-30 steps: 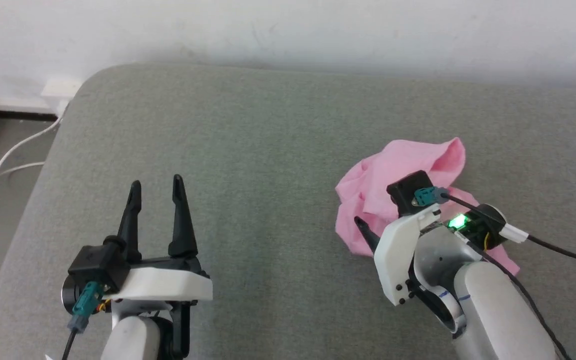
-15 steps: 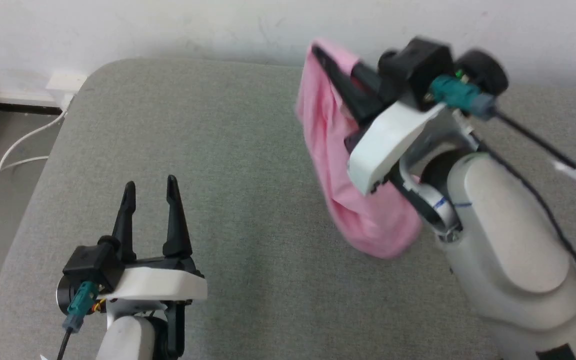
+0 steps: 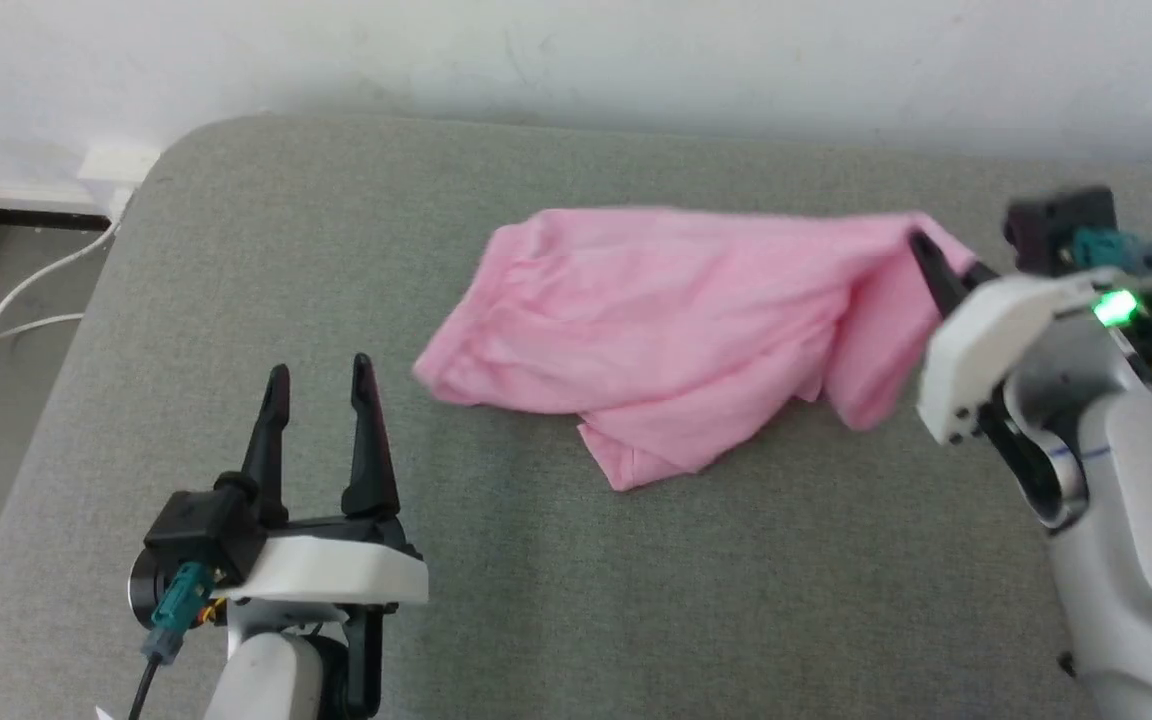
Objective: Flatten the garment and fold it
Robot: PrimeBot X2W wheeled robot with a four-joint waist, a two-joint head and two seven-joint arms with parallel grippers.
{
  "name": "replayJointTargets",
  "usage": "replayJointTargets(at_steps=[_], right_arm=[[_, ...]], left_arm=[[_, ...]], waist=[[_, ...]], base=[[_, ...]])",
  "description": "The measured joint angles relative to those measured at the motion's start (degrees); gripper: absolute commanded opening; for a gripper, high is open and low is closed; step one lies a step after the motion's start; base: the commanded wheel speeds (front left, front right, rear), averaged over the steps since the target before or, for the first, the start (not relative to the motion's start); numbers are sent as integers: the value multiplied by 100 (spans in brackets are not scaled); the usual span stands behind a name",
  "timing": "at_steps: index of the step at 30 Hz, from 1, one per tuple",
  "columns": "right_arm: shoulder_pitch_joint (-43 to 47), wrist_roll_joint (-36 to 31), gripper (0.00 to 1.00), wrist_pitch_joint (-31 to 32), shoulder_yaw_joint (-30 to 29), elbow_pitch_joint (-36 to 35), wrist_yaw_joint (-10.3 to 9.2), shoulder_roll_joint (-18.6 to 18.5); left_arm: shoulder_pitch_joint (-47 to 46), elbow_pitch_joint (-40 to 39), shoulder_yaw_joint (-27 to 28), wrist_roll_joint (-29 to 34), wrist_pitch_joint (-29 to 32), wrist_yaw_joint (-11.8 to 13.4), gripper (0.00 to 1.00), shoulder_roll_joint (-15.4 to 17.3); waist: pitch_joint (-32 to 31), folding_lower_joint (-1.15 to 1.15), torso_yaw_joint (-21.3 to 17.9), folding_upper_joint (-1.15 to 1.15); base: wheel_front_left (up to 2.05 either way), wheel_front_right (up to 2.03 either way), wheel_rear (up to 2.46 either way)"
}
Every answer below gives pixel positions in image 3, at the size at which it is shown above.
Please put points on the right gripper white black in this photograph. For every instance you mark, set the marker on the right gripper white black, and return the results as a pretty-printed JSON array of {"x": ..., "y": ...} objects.
[{"x": 981, "y": 350}]

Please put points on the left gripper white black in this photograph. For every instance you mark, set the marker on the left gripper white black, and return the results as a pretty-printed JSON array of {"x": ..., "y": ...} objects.
[{"x": 336, "y": 570}]

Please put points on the pink garment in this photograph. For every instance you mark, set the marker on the pink garment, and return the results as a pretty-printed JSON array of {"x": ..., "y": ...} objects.
[{"x": 656, "y": 320}]

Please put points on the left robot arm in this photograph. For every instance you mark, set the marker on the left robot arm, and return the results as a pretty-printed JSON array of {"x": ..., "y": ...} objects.
[{"x": 271, "y": 680}]

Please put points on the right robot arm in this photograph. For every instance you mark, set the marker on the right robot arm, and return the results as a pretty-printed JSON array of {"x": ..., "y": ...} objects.
[{"x": 1136, "y": 560}]

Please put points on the teal connector right gripper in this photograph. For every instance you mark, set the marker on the teal connector right gripper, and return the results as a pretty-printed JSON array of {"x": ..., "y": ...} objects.
[{"x": 1111, "y": 250}]

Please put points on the teal connector gripper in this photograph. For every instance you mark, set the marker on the teal connector gripper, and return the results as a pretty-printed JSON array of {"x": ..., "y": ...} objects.
[
  {"x": 1111, "y": 250},
  {"x": 176, "y": 610}
]

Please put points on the teal connector left gripper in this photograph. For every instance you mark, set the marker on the teal connector left gripper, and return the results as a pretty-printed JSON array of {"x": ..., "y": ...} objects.
[{"x": 176, "y": 610}]

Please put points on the grey fabric sofa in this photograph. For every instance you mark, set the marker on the grey fabric sofa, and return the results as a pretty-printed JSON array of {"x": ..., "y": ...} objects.
[{"x": 636, "y": 600}]

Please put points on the black baseboard strip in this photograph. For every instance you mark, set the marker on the black baseboard strip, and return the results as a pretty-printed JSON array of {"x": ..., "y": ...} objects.
[{"x": 16, "y": 216}]

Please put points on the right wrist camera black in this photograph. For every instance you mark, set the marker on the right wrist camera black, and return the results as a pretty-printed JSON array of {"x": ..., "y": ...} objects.
[{"x": 1056, "y": 232}]

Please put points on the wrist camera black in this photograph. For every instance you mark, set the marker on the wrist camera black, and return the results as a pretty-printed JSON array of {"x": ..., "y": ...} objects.
[
  {"x": 201, "y": 530},
  {"x": 1056, "y": 232}
]

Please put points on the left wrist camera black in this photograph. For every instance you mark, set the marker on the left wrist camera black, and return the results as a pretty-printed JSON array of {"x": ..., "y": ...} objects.
[{"x": 201, "y": 530}]

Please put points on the white wall socket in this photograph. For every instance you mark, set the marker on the white wall socket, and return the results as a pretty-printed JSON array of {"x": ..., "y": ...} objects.
[{"x": 116, "y": 168}]

